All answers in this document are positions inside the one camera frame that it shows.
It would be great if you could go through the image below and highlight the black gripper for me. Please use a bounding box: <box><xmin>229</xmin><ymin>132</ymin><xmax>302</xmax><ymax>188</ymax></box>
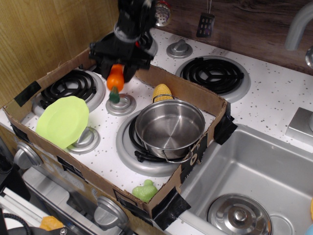
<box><xmin>89</xmin><ymin>33</ymin><xmax>154</xmax><ymax>83</ymax></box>

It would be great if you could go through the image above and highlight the orange toy carrot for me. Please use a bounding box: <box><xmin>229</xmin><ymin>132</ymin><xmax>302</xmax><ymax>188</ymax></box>
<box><xmin>107</xmin><ymin>64</ymin><xmax>124</xmax><ymax>103</ymax></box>

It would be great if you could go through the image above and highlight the light green plastic plate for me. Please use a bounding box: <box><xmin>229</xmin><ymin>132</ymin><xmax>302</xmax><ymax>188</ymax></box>
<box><xmin>36</xmin><ymin>96</ymin><xmax>89</xmax><ymax>149</ymax></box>

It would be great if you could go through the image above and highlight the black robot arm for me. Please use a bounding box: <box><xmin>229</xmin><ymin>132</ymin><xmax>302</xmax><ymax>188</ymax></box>
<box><xmin>89</xmin><ymin>0</ymin><xmax>157</xmax><ymax>82</ymax></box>

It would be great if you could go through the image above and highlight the grey stove knob centre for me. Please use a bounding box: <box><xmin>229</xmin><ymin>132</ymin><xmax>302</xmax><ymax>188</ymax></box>
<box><xmin>106</xmin><ymin>94</ymin><xmax>136</xmax><ymax>116</ymax></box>

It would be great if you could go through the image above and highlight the grey stove knob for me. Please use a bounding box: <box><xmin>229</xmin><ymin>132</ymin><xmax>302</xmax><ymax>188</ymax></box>
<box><xmin>106</xmin><ymin>94</ymin><xmax>136</xmax><ymax>116</ymax></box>
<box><xmin>166</xmin><ymin>39</ymin><xmax>193</xmax><ymax>59</ymax></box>
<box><xmin>67</xmin><ymin>127</ymin><xmax>100</xmax><ymax>154</ymax></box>

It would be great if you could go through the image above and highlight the front left black burner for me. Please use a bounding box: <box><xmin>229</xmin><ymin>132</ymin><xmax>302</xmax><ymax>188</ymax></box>
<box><xmin>32</xmin><ymin>69</ymin><xmax>105</xmax><ymax>116</ymax></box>

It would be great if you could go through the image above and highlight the yellow toy corn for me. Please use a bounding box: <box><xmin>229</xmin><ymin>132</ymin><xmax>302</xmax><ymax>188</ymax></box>
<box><xmin>152</xmin><ymin>84</ymin><xmax>173</xmax><ymax>103</ymax></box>

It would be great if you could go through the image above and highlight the grey stove knob back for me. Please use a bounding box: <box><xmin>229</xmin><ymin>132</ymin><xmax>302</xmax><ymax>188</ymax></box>
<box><xmin>166</xmin><ymin>39</ymin><xmax>193</xmax><ymax>59</ymax></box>

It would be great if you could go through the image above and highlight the hanging metal strainer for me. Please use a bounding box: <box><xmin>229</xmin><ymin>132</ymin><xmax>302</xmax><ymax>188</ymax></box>
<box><xmin>156</xmin><ymin>0</ymin><xmax>172</xmax><ymax>27</ymax></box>

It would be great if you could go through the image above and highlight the grey stove knob front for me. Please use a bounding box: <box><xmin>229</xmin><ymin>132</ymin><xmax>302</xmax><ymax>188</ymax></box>
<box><xmin>67</xmin><ymin>127</ymin><xmax>100</xmax><ymax>154</ymax></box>

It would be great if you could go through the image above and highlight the front right black burner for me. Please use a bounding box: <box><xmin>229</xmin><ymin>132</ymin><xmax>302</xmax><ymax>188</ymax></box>
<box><xmin>116</xmin><ymin>112</ymin><xmax>179</xmax><ymax>177</ymax></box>

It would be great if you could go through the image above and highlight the hanging slotted spatula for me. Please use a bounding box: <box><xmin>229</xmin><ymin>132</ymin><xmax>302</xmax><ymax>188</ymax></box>
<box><xmin>196</xmin><ymin>0</ymin><xmax>215</xmax><ymax>38</ymax></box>

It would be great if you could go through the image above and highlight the back right black burner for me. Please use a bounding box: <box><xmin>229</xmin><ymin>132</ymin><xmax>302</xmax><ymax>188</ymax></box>
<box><xmin>176</xmin><ymin>56</ymin><xmax>251</xmax><ymax>103</ymax></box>

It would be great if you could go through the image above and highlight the green toy vegetable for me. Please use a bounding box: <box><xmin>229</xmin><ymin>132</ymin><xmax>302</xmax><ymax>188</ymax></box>
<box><xmin>132</xmin><ymin>179</ymin><xmax>158</xmax><ymax>203</ymax></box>

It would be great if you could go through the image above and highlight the grey oven knob left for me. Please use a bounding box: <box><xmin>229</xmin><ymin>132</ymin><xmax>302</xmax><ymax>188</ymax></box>
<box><xmin>14</xmin><ymin>141</ymin><xmax>43</xmax><ymax>169</ymax></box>

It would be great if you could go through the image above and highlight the grey oven knob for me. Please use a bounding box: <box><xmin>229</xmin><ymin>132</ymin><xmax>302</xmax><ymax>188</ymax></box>
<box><xmin>93</xmin><ymin>196</ymin><xmax>129</xmax><ymax>230</ymax></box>
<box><xmin>14</xmin><ymin>141</ymin><xmax>43</xmax><ymax>169</ymax></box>

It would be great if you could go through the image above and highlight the cardboard fence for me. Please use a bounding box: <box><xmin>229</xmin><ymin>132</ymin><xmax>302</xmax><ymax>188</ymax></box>
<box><xmin>4</xmin><ymin>48</ymin><xmax>229</xmax><ymax>230</ymax></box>

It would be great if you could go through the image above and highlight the grey oven knob right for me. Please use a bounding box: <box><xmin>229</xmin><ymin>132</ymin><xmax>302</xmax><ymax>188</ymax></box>
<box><xmin>93</xmin><ymin>196</ymin><xmax>129</xmax><ymax>230</ymax></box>

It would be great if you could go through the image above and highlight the orange sponge piece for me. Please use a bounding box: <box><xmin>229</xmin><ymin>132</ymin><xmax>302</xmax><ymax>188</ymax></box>
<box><xmin>39</xmin><ymin>216</ymin><xmax>64</xmax><ymax>231</ymax></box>

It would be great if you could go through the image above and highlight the stainless steel pot lid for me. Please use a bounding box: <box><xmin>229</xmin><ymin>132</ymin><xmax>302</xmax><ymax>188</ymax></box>
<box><xmin>206</xmin><ymin>193</ymin><xmax>272</xmax><ymax>235</ymax></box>

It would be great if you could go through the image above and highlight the grey toy sink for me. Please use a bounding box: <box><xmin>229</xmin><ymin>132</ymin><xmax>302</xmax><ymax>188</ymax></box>
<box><xmin>180</xmin><ymin>125</ymin><xmax>313</xmax><ymax>235</ymax></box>

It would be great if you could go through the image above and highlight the grey toy faucet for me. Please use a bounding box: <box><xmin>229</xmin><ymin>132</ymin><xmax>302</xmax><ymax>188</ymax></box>
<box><xmin>284</xmin><ymin>1</ymin><xmax>313</xmax><ymax>51</ymax></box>

